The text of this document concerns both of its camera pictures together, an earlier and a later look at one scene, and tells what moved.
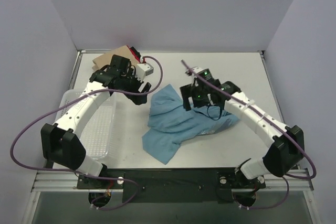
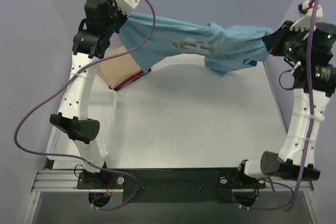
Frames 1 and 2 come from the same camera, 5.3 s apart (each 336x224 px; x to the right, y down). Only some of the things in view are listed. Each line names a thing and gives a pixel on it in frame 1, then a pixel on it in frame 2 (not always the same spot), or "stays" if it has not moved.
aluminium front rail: [54, 181] stays
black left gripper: [135, 87] -> [119, 21]
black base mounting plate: [172, 185] stays
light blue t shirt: [170, 124] -> [219, 46]
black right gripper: [196, 95] -> [273, 40]
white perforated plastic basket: [97, 141] stays
